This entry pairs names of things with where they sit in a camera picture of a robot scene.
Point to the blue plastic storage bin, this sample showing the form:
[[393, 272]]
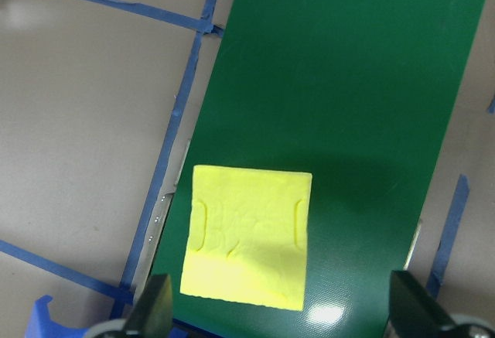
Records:
[[42, 322]]

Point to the green belt conveyor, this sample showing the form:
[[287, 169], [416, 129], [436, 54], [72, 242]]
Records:
[[328, 82]]

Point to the yellow foam cube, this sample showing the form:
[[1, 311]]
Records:
[[247, 237]]

